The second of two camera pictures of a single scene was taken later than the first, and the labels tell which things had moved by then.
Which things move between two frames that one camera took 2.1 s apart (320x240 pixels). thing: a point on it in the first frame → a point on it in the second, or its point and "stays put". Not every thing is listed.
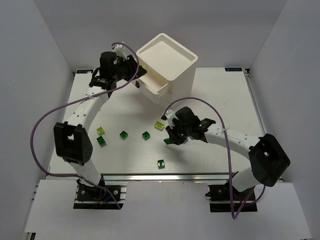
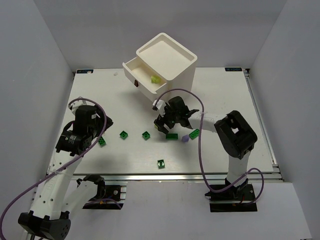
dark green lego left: [101, 141] stays put
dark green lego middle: [146, 135] stays put
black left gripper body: [133, 69] → [104, 124]
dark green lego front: [161, 164] stays put
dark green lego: [123, 134] stays put
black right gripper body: [175, 136] → [167, 118]
